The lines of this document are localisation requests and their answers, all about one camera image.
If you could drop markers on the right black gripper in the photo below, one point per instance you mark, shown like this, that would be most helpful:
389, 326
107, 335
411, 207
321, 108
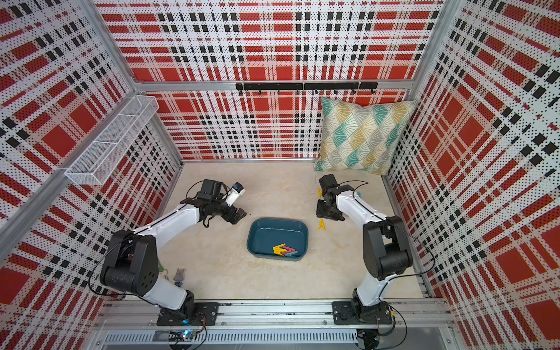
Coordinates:
321, 212

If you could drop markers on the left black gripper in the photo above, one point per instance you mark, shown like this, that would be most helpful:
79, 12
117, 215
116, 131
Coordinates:
236, 217

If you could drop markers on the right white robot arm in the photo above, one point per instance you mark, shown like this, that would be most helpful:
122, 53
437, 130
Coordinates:
386, 247

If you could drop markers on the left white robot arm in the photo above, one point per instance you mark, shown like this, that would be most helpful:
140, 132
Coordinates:
131, 265

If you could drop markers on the teal plastic storage tray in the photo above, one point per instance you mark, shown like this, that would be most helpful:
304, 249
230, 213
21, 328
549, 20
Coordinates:
267, 232

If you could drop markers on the yellow clothespin in tray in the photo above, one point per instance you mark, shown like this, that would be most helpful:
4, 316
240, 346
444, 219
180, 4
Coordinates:
284, 251

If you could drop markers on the patterned green yellow pillow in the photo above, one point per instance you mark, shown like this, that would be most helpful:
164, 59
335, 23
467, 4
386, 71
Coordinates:
361, 137

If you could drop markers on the grey rabbit figurine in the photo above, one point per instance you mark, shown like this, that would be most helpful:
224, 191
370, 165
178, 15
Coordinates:
179, 277

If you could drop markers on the green circuit board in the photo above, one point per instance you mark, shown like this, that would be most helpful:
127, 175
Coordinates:
182, 335

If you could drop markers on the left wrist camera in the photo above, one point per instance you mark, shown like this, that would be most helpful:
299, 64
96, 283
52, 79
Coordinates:
210, 190

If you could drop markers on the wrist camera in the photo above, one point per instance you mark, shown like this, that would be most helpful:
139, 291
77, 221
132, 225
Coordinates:
210, 190
327, 182

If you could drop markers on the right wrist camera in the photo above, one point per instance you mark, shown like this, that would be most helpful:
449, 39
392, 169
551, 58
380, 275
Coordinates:
327, 182

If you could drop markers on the black hook rail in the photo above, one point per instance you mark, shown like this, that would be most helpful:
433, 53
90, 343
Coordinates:
260, 87

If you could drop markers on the white wire mesh shelf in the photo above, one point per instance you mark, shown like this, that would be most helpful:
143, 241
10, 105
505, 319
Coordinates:
101, 157

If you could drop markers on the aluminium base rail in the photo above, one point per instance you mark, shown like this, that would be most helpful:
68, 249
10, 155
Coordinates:
280, 324

